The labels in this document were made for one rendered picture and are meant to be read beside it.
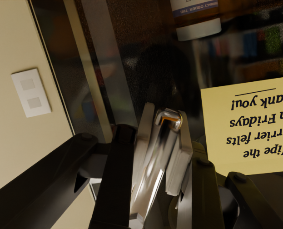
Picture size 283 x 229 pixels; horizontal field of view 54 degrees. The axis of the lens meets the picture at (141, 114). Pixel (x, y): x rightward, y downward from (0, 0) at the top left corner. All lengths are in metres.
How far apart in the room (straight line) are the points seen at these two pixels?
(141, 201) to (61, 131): 0.57
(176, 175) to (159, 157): 0.02
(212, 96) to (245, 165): 0.06
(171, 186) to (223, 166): 0.09
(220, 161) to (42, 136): 0.60
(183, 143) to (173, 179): 0.02
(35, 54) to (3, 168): 0.34
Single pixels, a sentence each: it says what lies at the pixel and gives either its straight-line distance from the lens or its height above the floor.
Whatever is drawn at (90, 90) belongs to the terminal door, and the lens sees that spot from 0.22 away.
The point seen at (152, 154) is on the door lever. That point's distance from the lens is 0.17.
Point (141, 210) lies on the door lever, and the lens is 0.19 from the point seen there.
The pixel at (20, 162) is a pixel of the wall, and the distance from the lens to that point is 0.84.
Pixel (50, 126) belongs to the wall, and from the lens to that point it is 0.75.
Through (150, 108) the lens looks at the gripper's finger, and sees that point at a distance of 0.20.
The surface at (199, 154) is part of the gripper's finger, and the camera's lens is 0.17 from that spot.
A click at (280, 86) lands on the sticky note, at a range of 0.22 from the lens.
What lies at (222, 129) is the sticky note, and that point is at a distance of 0.22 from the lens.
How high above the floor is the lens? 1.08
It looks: 16 degrees up
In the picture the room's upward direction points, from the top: 166 degrees clockwise
